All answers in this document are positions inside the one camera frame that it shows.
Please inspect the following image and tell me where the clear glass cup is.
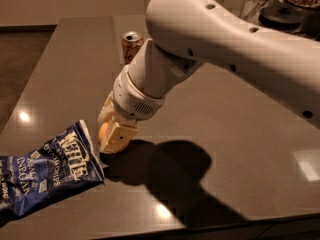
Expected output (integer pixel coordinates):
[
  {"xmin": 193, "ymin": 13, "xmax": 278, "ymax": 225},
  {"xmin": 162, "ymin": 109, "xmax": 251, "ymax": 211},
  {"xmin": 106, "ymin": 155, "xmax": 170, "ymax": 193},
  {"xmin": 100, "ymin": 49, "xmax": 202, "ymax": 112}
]
[{"xmin": 239, "ymin": 0, "xmax": 274, "ymax": 24}]

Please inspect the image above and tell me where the blue kettle chip bag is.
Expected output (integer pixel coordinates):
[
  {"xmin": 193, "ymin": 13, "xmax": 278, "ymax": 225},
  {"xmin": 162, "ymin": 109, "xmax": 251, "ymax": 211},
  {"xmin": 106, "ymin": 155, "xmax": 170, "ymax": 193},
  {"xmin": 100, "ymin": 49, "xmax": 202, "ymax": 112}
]
[{"xmin": 0, "ymin": 120, "xmax": 104, "ymax": 217}]

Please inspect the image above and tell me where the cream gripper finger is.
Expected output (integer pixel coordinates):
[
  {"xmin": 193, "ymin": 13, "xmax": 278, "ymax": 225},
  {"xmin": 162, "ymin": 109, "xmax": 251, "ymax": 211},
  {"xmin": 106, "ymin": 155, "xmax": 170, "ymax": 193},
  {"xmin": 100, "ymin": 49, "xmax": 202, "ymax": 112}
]
[
  {"xmin": 99, "ymin": 115, "xmax": 138, "ymax": 154},
  {"xmin": 97, "ymin": 92, "xmax": 115, "ymax": 125}
]

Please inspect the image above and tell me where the gold soda can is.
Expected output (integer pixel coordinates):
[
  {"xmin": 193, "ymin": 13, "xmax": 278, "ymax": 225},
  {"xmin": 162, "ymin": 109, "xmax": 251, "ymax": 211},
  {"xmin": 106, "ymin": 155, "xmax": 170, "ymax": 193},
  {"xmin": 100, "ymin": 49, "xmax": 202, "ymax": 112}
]
[{"xmin": 121, "ymin": 31, "xmax": 144, "ymax": 64}]

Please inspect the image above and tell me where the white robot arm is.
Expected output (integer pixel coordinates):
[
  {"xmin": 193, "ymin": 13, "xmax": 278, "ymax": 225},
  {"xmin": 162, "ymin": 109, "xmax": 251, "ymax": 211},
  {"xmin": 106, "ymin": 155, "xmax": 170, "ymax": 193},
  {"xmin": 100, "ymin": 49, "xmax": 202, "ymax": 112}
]
[{"xmin": 98, "ymin": 0, "xmax": 320, "ymax": 154}]

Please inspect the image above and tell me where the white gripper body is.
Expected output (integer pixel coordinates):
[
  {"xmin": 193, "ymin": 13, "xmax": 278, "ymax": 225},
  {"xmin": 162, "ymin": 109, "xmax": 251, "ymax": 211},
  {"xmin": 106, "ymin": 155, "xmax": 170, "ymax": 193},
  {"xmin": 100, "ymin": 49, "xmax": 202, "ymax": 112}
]
[{"xmin": 113, "ymin": 65, "xmax": 164, "ymax": 120}]

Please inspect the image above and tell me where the orange fruit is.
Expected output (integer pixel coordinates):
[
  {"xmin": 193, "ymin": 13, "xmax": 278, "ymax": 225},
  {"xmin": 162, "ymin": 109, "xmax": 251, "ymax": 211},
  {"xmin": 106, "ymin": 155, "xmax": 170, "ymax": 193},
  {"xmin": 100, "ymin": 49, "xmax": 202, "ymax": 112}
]
[{"xmin": 98, "ymin": 122, "xmax": 108, "ymax": 142}]

